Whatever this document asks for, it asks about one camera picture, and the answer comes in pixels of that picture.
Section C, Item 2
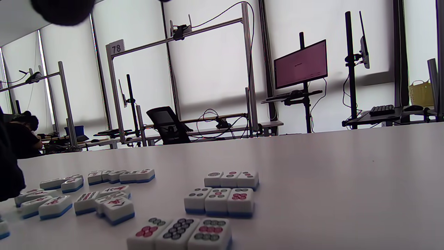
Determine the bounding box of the grey-backed monitor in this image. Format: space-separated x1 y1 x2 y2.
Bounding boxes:
358 10 370 69

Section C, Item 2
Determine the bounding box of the person's left hand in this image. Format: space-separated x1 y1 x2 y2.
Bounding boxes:
0 106 26 203

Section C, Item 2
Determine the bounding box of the person's right hand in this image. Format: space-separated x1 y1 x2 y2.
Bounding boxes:
31 0 96 26

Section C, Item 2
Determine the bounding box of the pile of mahjong tiles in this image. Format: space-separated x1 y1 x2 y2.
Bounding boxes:
0 169 156 240

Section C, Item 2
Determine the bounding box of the yellow plastic basket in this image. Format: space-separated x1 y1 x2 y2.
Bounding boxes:
408 80 435 107

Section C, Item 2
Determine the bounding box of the seven-circle mahjong tile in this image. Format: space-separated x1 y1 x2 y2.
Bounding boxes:
127 217 173 250

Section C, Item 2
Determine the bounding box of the four-circle mahjong tile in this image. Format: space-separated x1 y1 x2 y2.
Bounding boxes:
184 187 213 215

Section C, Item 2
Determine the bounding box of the two-circle mahjong tile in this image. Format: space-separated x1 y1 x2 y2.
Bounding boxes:
221 171 241 188

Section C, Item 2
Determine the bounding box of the monitor with pink screen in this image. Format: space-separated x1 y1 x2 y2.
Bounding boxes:
274 39 328 90

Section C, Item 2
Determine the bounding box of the three-circle mahjong tile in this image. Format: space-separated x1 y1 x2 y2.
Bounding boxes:
237 170 260 191

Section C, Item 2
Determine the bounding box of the eight-circle mahjong tile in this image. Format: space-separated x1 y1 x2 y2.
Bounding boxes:
155 218 200 250

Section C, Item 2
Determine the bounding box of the black mesh office chair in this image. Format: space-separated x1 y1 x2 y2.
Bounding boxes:
146 106 194 145

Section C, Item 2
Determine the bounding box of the white standing desk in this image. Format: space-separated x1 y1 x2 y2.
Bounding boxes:
78 120 284 150

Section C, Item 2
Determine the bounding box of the blue storage box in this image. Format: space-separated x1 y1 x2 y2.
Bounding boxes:
64 125 85 136

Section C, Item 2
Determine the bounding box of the black keyboard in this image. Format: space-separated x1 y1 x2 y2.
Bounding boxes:
369 104 396 117

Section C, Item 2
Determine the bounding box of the five-circle mahjong tile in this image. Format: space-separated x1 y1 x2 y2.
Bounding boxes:
205 188 232 217

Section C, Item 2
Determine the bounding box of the six-circle mahjong tile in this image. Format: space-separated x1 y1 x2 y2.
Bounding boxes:
227 188 255 219

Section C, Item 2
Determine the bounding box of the single-circle mahjong tile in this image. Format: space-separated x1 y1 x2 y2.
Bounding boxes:
204 171 224 188

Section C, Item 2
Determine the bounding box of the black monitor stand with tray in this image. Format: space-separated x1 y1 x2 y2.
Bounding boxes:
94 74 143 138
342 10 438 130
261 32 324 134

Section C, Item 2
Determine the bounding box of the aluminium profile frame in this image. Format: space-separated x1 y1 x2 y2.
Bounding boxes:
105 2 260 144
0 61 78 148
427 58 439 123

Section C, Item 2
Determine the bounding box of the nine-circle mahjong tile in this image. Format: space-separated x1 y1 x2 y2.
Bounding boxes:
187 218 233 250

